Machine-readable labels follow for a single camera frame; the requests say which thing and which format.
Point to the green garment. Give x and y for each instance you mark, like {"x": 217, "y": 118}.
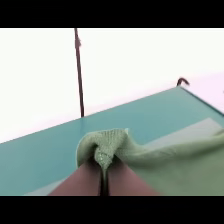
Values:
{"x": 160, "y": 163}

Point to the thin dark pole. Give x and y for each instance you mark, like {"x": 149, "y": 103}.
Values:
{"x": 79, "y": 73}

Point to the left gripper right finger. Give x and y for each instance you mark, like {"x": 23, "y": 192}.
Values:
{"x": 126, "y": 181}

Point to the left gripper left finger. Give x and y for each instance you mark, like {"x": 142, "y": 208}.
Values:
{"x": 83, "y": 181}

